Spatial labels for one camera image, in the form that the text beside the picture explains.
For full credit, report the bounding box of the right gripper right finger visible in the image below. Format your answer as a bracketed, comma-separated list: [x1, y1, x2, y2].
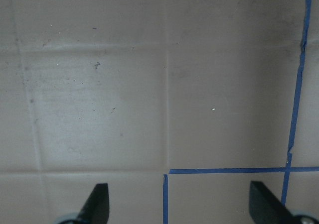
[249, 181, 306, 224]

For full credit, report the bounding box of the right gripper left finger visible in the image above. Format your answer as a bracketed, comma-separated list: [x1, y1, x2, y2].
[76, 183, 110, 224]

